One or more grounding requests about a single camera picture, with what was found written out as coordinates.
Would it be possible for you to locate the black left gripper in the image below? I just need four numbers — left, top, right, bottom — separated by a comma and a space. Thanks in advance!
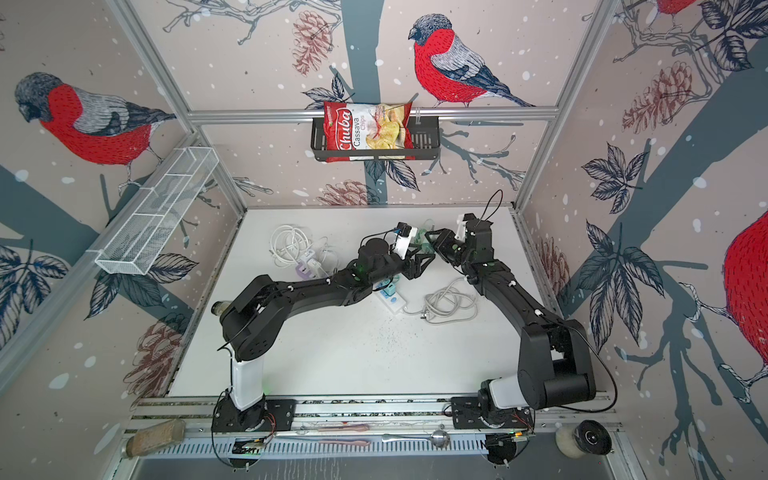
369, 243, 436, 288

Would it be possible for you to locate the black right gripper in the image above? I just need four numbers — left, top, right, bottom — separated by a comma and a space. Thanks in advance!
423, 229, 473, 269

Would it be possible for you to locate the green charger with cable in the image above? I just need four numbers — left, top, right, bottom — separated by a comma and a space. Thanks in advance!
415, 219, 434, 253

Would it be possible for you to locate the teal charger round plug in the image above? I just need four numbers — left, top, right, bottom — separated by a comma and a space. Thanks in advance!
382, 284, 397, 301

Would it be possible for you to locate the white power strip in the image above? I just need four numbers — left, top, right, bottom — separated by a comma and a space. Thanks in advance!
374, 290, 407, 315

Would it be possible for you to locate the white charger with cable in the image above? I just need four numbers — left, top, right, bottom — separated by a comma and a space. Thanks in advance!
297, 247, 339, 277

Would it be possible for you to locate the purple power strip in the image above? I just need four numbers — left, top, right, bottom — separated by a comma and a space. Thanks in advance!
296, 258, 328, 280

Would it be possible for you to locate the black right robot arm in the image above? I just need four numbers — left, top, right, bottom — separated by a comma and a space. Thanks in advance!
426, 214, 596, 429

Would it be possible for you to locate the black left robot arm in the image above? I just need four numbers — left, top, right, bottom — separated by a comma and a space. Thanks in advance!
211, 238, 435, 433

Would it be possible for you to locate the red chips bag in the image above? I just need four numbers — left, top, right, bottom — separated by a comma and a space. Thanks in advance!
323, 102, 413, 162

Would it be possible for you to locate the metal spoon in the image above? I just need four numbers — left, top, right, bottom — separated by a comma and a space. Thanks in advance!
381, 428, 450, 449

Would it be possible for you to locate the small glass jar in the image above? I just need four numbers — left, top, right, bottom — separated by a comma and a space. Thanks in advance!
211, 301, 230, 317

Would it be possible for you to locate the tape roll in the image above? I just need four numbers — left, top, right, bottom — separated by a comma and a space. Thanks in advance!
555, 420, 613, 459

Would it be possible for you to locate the white mesh shelf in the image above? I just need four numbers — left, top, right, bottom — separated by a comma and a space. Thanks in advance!
95, 146, 219, 275

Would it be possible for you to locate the brown sponge block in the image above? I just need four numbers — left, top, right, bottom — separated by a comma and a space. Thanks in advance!
124, 419, 186, 458

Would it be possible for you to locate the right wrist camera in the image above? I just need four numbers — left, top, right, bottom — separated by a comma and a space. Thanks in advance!
455, 213, 476, 243

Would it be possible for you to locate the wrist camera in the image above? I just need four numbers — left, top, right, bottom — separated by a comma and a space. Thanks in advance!
455, 213, 476, 243
393, 222, 418, 259

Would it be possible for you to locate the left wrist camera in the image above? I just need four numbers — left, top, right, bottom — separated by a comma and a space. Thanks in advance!
393, 222, 418, 259

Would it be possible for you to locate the black wire basket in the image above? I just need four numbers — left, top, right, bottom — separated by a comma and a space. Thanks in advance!
310, 116, 441, 162

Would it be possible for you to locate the white power strip cord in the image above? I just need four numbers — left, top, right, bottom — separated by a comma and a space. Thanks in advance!
268, 224, 313, 268

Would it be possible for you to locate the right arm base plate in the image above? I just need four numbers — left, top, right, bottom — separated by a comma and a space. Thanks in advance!
448, 396, 534, 430

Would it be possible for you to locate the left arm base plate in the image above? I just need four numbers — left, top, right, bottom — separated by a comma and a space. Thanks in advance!
211, 395, 297, 433

